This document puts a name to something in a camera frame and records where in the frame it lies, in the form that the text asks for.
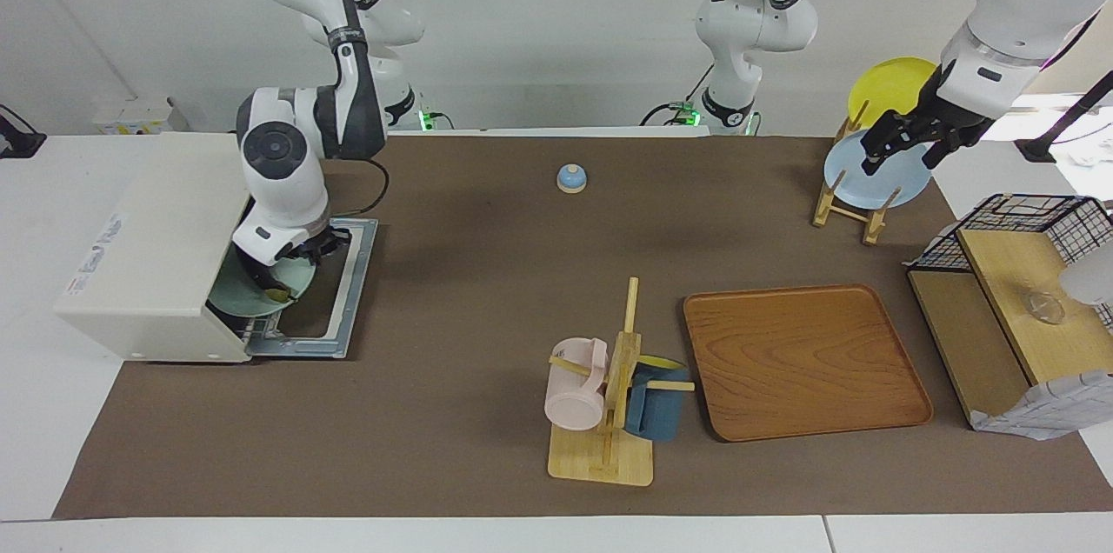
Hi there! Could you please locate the white checkered cloth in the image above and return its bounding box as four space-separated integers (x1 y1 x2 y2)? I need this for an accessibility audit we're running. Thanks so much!
969 369 1113 442

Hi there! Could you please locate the wooden mug rack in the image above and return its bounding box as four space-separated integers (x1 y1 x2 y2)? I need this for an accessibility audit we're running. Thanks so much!
547 277 696 487

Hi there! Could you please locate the green plate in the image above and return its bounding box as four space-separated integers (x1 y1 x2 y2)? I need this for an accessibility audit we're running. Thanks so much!
207 247 319 319

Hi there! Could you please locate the white toaster oven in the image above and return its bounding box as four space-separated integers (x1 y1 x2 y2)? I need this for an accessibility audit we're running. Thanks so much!
54 131 263 364

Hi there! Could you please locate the black left base cable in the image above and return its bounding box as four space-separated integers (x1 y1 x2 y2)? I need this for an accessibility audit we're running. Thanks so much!
641 64 716 128

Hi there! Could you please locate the oven door with handle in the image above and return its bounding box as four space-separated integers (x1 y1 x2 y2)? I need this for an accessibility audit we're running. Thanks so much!
245 217 380 361

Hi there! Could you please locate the brown table mat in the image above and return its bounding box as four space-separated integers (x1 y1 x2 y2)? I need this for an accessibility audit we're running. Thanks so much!
52 134 1113 521

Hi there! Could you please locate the black wire basket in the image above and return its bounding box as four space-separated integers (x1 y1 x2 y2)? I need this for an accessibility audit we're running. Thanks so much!
913 193 1113 330

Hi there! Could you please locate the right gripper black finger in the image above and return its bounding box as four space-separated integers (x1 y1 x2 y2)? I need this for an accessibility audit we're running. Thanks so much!
243 261 286 296
287 256 327 293

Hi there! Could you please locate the black camera stand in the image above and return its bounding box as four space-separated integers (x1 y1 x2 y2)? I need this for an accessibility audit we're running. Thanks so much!
1013 70 1113 163

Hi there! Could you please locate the light blue plate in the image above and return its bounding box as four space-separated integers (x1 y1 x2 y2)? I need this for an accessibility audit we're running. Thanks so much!
823 127 933 210

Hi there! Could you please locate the clear glass cup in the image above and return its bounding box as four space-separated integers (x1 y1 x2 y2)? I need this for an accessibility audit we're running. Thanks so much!
1023 289 1067 326

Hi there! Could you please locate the wire basket shelf unit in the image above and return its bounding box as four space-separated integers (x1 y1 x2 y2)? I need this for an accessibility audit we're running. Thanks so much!
907 227 1113 430

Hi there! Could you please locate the white round object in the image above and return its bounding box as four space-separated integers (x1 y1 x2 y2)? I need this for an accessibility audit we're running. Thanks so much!
1058 256 1113 308

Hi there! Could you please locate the yellow plate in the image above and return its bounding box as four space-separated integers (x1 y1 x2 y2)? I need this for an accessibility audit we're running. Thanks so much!
848 57 943 132

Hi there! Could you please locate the pink mug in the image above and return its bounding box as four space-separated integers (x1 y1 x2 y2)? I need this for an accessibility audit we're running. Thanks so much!
544 337 610 432

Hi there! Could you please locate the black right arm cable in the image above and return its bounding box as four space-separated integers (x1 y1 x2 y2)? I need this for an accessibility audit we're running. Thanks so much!
325 157 390 217

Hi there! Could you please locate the white cardboard box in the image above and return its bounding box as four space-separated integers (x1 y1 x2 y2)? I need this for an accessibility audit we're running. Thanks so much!
91 97 189 136

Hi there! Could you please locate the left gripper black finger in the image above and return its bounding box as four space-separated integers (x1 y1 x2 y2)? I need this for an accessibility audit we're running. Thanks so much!
922 134 964 171
859 111 910 177

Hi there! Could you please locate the black camera clamp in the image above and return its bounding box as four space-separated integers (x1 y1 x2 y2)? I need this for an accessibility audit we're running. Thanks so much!
0 104 47 161

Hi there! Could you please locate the brown wooden tray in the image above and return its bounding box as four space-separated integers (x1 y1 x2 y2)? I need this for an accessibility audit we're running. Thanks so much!
683 283 934 443

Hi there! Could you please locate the blue mug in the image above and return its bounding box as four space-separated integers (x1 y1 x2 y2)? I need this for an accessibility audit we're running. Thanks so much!
623 355 690 443

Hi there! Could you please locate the wooden plate rack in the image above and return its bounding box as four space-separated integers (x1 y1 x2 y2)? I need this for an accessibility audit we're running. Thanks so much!
812 101 903 246

